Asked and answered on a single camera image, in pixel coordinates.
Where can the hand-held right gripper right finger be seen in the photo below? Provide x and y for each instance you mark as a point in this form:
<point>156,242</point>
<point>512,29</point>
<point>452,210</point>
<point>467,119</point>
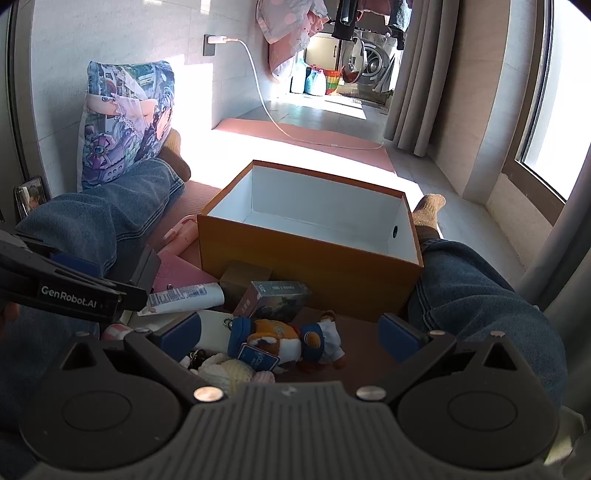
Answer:
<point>399,336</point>

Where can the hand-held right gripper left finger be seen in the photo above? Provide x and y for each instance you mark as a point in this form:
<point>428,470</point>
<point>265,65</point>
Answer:
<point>180,336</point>

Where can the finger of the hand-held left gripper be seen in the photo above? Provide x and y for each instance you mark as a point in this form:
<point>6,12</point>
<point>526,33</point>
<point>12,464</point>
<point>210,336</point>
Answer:
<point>131,299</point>
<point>76,267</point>

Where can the white lotion tube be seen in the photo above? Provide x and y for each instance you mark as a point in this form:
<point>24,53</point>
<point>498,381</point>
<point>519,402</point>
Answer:
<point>184,295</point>

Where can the pink notebook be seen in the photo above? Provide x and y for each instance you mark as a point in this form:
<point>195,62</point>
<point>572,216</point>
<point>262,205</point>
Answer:
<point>175,272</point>

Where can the white plush toy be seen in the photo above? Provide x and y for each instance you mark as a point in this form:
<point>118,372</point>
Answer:
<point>221,369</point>

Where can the orange cardboard box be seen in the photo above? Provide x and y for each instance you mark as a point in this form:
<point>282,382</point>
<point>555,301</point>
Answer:
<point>300,258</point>

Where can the pink checked pouch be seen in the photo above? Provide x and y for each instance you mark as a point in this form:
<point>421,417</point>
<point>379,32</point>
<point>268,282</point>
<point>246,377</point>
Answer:
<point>115,331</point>

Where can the person's left leg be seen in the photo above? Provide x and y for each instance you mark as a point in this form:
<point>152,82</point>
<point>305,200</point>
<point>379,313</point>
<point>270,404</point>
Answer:
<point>92,217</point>

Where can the person's leg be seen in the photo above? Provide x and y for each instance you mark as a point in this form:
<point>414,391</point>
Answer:
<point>92,217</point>
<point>471,286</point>

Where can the small brown box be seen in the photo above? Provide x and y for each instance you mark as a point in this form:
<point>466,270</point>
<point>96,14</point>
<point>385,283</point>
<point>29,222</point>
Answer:
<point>240,277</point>

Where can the person's right leg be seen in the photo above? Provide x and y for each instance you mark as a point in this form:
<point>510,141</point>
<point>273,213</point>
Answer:
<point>471,286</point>

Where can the grey printed card box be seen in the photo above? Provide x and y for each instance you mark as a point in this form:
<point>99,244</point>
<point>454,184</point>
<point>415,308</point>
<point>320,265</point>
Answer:
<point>272,300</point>

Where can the printed pillow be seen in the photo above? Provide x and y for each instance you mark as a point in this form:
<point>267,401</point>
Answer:
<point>124,115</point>

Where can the grey curtain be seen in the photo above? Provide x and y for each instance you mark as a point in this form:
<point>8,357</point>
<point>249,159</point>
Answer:
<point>415,92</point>
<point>558,258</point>

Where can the pink floor mat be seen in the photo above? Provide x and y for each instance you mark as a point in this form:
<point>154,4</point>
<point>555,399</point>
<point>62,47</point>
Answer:
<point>351,159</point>

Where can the dark framed window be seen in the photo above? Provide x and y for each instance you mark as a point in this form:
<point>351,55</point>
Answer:
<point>531,175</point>

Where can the rainbow striped basket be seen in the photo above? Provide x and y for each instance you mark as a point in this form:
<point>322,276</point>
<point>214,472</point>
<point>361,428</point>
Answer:
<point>332,81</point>

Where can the white charger plug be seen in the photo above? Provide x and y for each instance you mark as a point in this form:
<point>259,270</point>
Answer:
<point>216,39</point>

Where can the silver washing machine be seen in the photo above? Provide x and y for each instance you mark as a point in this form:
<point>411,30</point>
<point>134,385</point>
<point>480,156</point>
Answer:
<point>378,60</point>

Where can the light blue detergent bottle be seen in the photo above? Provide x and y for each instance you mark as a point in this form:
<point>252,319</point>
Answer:
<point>298,76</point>

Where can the beige cabinet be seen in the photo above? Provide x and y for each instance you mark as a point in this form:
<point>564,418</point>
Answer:
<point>323,50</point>

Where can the pink hanging quilt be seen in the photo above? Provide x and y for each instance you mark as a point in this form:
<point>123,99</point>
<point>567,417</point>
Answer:
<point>286,37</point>

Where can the dark hanging garment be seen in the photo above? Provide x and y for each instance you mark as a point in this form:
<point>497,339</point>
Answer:
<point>344,18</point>
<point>399,23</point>

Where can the grey wall socket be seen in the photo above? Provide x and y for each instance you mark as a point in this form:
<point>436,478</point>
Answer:
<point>208,50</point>

